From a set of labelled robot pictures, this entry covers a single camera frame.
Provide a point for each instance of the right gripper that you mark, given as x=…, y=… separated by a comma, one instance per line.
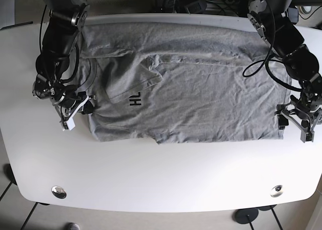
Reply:
x=64, y=98

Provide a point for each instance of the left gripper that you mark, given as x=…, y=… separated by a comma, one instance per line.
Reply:
x=304, y=112

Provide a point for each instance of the grey printed T-shirt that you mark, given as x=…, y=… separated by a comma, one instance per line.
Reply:
x=177, y=83

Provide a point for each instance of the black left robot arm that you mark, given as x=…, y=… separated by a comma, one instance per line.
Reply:
x=271, y=20

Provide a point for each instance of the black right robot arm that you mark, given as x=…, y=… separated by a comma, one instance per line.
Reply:
x=57, y=64

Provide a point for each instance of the right silver table grommet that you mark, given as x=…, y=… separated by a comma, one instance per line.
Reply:
x=277, y=191

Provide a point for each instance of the silver table grommet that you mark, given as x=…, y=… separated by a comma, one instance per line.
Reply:
x=277, y=191
x=58, y=192

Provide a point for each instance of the left silver table grommet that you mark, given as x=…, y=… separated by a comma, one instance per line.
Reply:
x=58, y=192

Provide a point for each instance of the black round stand base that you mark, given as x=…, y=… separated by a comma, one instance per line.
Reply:
x=246, y=216

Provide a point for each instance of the left grey shoe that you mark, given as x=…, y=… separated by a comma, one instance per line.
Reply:
x=72, y=226

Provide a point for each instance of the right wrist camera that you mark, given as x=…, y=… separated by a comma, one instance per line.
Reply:
x=68, y=125

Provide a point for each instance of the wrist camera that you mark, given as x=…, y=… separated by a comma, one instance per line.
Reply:
x=307, y=136
x=68, y=125

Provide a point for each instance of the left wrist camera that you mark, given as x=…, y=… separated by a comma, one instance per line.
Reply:
x=307, y=136

